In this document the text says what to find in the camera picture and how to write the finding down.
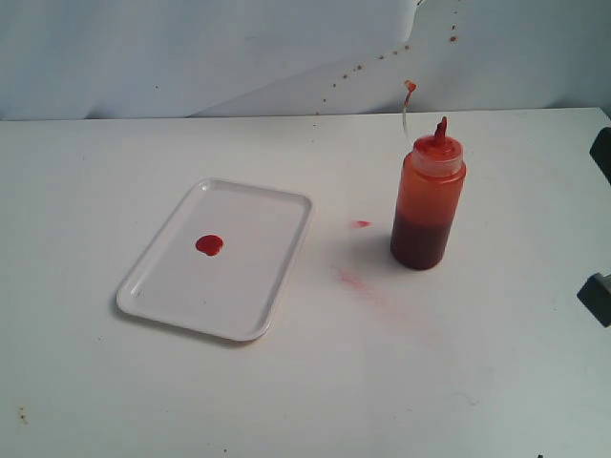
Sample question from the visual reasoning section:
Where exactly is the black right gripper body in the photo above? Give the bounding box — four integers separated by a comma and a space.
577, 273, 611, 327

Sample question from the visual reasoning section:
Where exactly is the red sauce squeeze bottle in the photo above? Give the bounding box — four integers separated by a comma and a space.
390, 116, 467, 270

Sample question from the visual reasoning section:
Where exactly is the red sauce blob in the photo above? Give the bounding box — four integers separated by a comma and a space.
195, 234, 224, 257

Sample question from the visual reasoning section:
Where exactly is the white rectangular plastic tray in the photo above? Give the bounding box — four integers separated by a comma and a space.
116, 178, 313, 343

